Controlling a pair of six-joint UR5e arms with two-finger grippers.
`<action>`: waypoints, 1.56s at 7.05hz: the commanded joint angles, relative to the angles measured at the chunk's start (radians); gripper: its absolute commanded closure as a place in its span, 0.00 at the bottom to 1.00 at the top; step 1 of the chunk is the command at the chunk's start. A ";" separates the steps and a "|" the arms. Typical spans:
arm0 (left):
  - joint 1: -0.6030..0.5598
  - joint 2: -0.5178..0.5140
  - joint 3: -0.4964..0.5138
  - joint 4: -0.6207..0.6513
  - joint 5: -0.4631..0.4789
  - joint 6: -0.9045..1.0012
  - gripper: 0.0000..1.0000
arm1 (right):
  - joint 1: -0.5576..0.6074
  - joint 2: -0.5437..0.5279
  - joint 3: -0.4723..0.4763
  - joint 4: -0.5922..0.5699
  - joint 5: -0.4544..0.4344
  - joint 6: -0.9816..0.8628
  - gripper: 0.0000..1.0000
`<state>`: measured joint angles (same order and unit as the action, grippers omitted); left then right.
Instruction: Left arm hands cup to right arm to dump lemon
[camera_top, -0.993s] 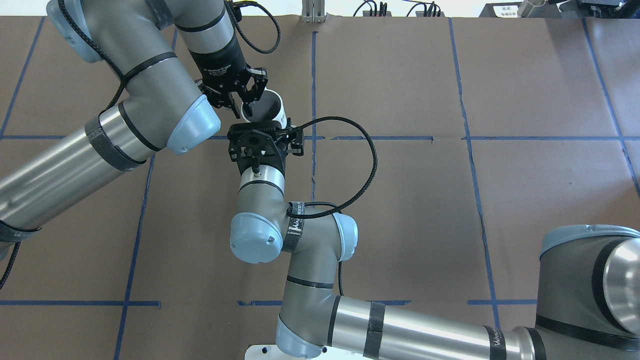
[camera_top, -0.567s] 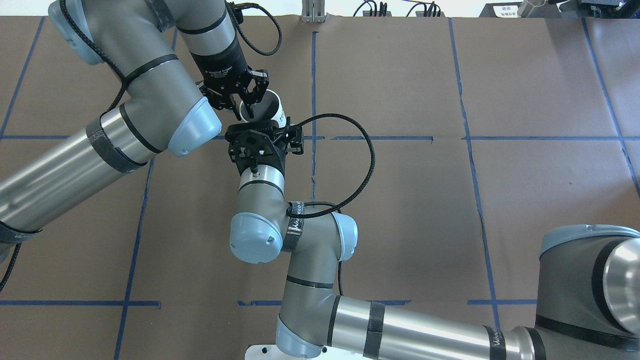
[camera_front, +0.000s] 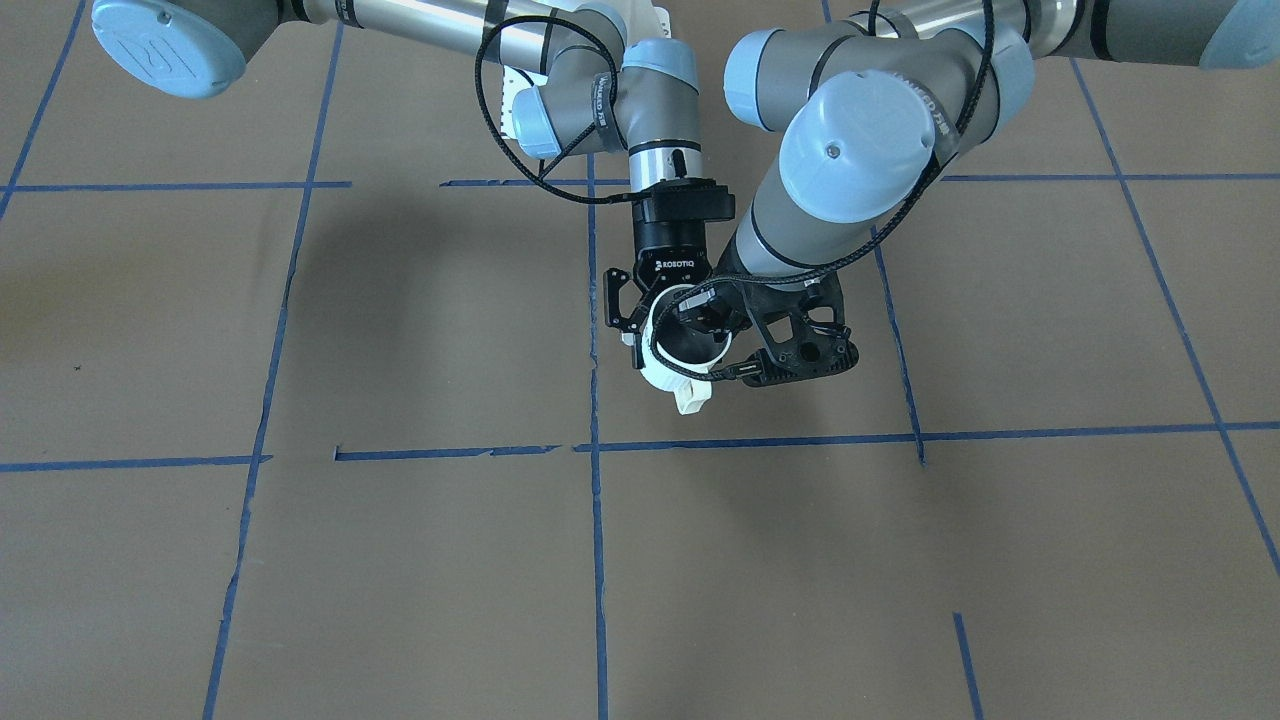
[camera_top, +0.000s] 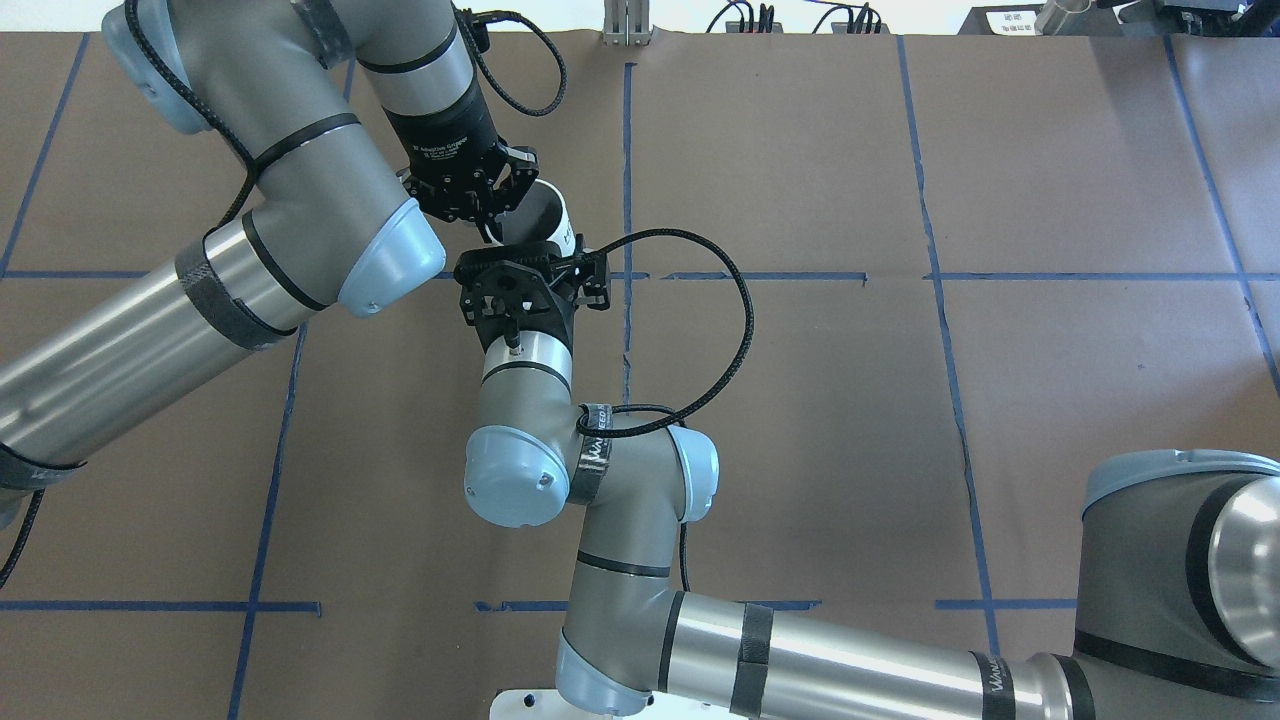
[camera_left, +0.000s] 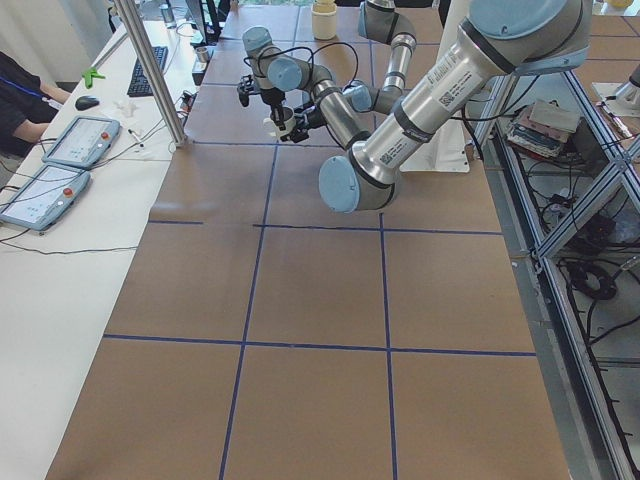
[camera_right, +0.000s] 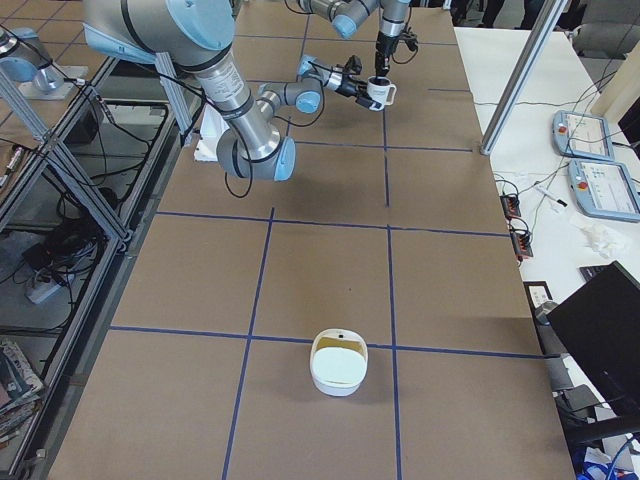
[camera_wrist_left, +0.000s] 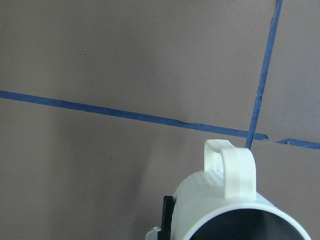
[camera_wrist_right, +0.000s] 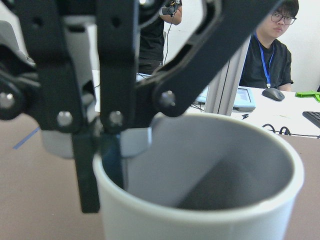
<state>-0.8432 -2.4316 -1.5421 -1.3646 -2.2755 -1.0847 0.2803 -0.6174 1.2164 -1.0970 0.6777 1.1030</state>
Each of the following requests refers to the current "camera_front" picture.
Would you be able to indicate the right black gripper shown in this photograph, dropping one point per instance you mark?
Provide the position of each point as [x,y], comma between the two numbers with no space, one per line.
[668,246]

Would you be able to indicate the white mug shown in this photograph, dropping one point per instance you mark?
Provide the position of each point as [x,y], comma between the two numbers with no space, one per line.
[692,350]

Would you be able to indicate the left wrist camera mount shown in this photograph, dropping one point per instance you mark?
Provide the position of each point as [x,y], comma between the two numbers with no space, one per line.
[803,331]

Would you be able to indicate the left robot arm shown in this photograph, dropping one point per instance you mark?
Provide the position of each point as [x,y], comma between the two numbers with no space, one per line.
[872,108]

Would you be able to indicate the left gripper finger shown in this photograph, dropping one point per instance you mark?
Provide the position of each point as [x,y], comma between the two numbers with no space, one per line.
[714,311]

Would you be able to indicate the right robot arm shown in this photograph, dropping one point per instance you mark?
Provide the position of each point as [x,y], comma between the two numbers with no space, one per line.
[198,49]

